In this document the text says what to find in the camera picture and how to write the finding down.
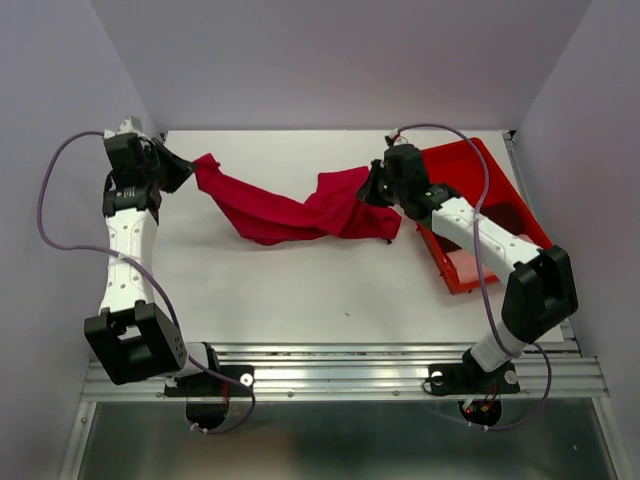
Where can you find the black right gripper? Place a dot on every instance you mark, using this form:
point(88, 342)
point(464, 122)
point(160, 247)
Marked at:
point(367, 190)

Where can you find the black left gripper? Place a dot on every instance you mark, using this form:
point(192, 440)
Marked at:
point(181, 168)

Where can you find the red t-shirt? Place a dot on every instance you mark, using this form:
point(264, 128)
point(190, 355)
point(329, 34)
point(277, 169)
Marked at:
point(268, 218)

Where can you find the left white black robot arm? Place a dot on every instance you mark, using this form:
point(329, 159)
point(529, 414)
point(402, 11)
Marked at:
point(134, 334)

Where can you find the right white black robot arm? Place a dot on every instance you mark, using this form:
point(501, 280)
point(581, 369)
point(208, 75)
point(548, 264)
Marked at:
point(539, 285)

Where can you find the red plastic bin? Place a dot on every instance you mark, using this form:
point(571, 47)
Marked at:
point(457, 165)

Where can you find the pink rolled t-shirt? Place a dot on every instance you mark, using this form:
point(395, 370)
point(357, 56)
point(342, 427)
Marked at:
point(465, 269)

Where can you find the dark maroon rolled t-shirt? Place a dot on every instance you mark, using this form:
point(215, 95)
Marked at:
point(502, 213)

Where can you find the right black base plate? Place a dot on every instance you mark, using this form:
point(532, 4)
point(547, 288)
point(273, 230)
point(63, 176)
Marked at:
point(447, 379)

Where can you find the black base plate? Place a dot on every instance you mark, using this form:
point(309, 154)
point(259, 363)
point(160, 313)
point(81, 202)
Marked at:
point(447, 379)
point(202, 385)

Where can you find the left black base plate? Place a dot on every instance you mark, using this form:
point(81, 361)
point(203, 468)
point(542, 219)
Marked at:
point(202, 385)

